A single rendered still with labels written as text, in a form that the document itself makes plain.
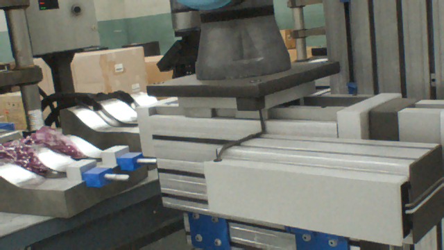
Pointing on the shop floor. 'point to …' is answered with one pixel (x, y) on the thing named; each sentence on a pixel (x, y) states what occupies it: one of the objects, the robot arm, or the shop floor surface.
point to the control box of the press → (60, 37)
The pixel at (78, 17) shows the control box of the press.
